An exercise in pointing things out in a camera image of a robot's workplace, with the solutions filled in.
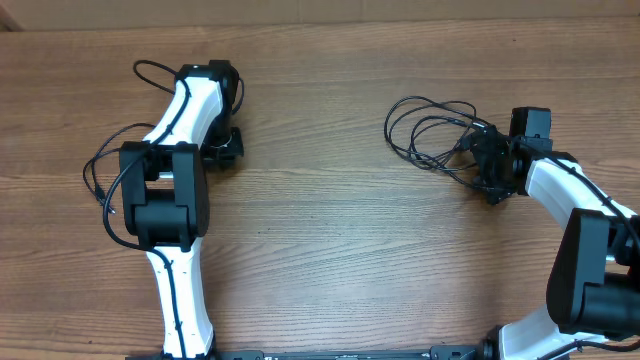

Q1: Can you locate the black cable two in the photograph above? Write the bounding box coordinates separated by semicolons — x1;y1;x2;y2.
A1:
383;95;494;191

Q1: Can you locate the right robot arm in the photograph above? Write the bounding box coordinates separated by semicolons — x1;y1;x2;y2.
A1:
457;107;639;359

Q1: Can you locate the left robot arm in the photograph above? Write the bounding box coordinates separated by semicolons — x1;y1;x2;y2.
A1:
112;60;244;359

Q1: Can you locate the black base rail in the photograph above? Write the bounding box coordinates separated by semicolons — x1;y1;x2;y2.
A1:
124;344;571;360

